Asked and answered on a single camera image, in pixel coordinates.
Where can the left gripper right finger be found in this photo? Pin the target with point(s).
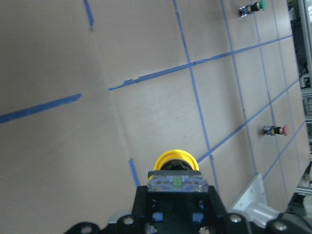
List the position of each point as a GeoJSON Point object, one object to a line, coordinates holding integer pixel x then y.
{"type": "Point", "coordinates": [222, 222]}

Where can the yellow push button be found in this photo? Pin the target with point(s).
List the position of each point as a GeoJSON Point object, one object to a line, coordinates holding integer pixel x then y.
{"type": "Point", "coordinates": [176, 171]}

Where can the green push button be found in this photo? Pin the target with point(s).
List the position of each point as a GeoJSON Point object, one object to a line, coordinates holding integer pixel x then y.
{"type": "Point", "coordinates": [251, 8]}

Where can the red push button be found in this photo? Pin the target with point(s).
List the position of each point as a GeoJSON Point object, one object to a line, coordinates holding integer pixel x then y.
{"type": "Point", "coordinates": [272, 130]}

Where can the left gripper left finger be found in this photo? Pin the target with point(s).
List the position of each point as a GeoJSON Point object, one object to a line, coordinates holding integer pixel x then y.
{"type": "Point", "coordinates": [134, 223]}

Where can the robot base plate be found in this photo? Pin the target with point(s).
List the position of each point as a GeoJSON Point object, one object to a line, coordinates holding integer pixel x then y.
{"type": "Point", "coordinates": [252, 203]}

